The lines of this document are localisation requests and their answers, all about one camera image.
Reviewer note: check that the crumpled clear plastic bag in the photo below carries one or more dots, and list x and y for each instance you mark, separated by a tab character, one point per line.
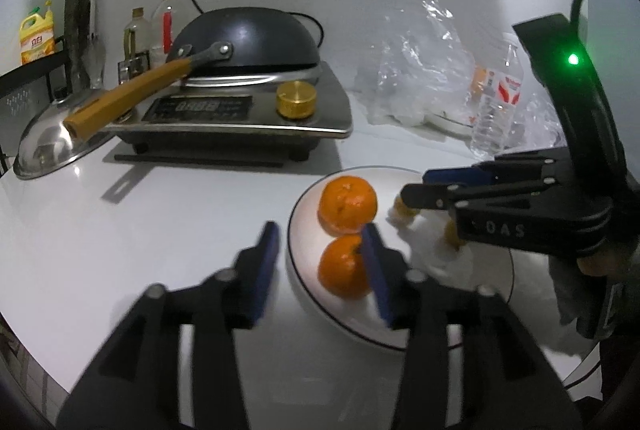
416	70

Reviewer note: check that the steel pot lid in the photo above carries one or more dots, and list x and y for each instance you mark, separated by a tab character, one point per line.
46	146

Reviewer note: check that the black wok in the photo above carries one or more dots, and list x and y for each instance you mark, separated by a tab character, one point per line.
263	40

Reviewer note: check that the gold cooker knob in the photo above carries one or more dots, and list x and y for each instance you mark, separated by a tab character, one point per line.
296	100

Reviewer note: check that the steel induction cooker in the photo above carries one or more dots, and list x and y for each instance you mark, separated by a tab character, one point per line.
233	119

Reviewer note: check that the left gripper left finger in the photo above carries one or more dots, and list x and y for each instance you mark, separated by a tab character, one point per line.
132	382

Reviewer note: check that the yellow kumquat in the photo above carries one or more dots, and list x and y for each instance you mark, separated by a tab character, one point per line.
452	237
402	210

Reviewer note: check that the clear bag on right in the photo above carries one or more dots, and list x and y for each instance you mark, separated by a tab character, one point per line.
536	125

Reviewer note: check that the red label sauce bottle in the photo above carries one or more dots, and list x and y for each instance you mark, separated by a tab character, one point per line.
163	28

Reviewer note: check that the orange fruit behind bottle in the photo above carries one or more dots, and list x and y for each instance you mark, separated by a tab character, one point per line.
478	83

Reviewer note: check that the clear oil bottle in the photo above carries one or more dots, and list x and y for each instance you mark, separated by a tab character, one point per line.
137	35

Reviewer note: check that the white dish under bag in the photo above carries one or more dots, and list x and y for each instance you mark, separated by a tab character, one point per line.
449	126

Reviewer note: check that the large mandarin orange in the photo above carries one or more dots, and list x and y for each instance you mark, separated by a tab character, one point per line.
346	204

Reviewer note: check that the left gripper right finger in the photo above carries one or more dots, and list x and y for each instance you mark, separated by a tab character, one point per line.
506	383

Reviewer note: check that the black hook pole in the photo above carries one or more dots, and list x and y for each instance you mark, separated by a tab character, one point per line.
76	41

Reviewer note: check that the small mandarin orange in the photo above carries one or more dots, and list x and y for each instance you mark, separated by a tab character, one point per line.
341	270

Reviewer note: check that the yellow oil jug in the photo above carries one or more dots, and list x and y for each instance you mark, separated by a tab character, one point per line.
37	38

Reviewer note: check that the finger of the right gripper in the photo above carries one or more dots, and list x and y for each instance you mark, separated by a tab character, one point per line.
450	195
465	172

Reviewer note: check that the wooden wok handle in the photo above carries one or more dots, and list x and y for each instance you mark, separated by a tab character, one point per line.
89	119

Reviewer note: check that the white round plate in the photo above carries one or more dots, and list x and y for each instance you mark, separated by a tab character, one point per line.
398	250

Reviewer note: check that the clear water bottle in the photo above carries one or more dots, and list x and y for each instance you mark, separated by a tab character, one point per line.
501	92

